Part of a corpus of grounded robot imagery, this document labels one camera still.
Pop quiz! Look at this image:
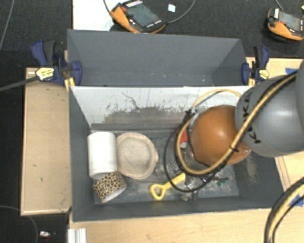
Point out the white cylindrical cup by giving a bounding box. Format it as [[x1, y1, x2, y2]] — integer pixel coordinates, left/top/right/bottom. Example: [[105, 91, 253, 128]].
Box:
[[87, 131, 118, 180]]

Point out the yellow toy shovel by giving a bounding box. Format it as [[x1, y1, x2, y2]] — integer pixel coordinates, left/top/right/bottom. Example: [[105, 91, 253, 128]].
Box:
[[149, 173, 186, 201]]

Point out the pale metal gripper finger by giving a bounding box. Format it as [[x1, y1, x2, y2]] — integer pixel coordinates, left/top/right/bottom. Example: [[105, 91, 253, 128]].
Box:
[[180, 184, 198, 203], [155, 161, 179, 176]]

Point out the grey metal bin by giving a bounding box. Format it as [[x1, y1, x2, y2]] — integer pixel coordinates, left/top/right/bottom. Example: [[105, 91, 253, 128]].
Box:
[[66, 28, 286, 222]]

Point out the pale wood board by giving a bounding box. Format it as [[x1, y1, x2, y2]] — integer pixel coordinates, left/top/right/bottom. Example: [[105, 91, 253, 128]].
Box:
[[20, 67, 73, 216]]

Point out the beige cloth hat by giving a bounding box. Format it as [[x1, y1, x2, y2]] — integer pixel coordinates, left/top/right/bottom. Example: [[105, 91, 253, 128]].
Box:
[[115, 132, 160, 181]]

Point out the leopard print tape roll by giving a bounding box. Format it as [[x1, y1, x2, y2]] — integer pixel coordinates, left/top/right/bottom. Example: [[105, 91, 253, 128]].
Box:
[[92, 171, 128, 204]]

